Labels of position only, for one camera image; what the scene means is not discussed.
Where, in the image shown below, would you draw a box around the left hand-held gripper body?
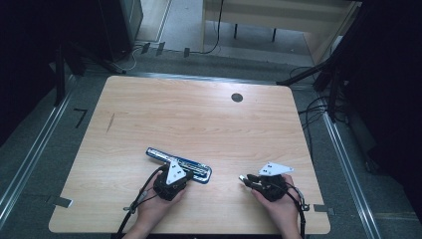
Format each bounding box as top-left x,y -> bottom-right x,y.
152,158 -> 188,202

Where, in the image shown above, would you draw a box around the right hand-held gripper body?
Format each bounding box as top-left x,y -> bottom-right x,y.
257,161 -> 295,203

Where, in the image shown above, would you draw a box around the blue stapler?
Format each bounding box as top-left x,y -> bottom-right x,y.
145,146 -> 213,185

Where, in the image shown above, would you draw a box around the person's right hand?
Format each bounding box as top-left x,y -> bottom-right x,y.
251,174 -> 302,232

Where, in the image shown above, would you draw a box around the person's left hand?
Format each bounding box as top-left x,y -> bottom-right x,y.
135,172 -> 188,229

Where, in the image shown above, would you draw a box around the grey tape piece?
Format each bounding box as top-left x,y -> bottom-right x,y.
46,194 -> 75,209
313,203 -> 336,216

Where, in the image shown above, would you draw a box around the black angled floor tape mark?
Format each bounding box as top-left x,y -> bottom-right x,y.
73,108 -> 89,129

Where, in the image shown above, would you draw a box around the black metal stand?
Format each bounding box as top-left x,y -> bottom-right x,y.
53,41 -> 127,108
276,3 -> 366,123

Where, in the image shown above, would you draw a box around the dark curtain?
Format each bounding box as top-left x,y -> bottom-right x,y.
341,0 -> 422,224
0,0 -> 103,147

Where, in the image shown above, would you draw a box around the light wooden bench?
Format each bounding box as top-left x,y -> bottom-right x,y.
200,0 -> 362,66

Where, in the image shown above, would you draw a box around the black cabinet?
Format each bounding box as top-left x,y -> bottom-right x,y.
99,0 -> 144,63

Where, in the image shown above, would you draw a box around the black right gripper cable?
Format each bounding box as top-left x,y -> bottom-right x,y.
284,183 -> 312,239

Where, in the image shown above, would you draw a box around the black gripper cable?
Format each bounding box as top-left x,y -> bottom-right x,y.
284,183 -> 312,239
113,164 -> 167,239

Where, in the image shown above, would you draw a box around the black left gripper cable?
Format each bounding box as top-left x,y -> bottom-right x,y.
113,164 -> 167,239

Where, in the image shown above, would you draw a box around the metal floor rail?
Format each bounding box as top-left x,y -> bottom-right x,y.
320,111 -> 383,239
0,75 -> 77,231

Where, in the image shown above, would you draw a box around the bundle of black floor cables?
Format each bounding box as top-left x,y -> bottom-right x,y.
289,65 -> 349,163

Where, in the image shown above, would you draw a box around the white floor cable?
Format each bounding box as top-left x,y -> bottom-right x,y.
120,45 -> 144,73

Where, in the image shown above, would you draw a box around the black hanging cable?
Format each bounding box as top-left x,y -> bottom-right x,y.
190,0 -> 225,56

